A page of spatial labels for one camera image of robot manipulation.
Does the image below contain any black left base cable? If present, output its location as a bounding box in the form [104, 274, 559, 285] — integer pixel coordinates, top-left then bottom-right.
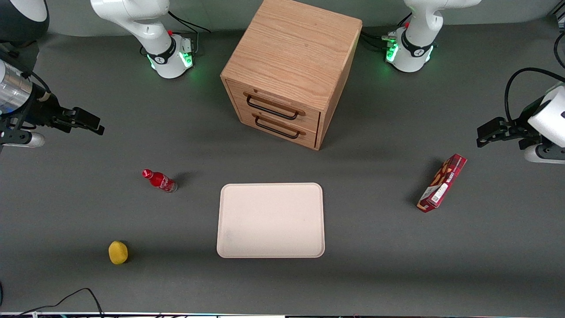
[360, 13, 413, 50]

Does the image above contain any yellow lemon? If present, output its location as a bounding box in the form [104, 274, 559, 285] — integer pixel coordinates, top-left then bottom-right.
[108, 240, 129, 265]

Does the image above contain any black floor cable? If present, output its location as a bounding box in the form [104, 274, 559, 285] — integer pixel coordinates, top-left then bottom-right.
[0, 288, 105, 318]

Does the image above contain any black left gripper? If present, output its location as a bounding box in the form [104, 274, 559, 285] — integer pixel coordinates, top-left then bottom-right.
[476, 98, 548, 151]

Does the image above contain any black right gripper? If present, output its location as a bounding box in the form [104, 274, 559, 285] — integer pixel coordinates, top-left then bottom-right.
[21, 91, 105, 136]

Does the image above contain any red coke bottle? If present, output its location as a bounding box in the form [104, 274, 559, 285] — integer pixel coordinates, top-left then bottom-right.
[142, 169, 178, 193]

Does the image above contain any black looped edge cable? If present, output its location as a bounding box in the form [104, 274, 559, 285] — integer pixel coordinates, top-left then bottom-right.
[554, 31, 565, 69]

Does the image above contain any black drawer handle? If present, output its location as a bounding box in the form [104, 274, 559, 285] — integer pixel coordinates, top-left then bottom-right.
[255, 115, 301, 140]
[246, 95, 299, 121]

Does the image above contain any wooden two-drawer cabinet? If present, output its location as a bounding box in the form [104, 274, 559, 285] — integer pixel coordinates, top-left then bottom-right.
[220, 0, 363, 151]

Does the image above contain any black right base cable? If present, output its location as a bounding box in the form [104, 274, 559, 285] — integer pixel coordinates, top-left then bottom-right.
[167, 11, 212, 56]

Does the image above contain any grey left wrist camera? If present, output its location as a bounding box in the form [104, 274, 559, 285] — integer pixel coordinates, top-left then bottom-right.
[524, 144, 565, 165]

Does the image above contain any red snack box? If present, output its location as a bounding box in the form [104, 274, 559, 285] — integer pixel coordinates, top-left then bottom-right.
[417, 153, 468, 213]

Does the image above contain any beige plastic tray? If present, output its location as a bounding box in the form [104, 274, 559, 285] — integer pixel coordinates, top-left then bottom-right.
[216, 182, 326, 259]

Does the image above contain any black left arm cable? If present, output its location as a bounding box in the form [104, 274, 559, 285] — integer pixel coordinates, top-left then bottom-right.
[505, 67, 565, 125]

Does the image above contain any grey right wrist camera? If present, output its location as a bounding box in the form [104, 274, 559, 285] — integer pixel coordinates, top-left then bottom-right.
[0, 132, 46, 148]

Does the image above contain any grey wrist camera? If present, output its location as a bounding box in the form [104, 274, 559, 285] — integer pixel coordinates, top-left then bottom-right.
[524, 144, 565, 165]
[0, 132, 46, 148]

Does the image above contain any black base cable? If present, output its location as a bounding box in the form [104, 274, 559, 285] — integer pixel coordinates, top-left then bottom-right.
[360, 13, 413, 50]
[167, 11, 212, 56]

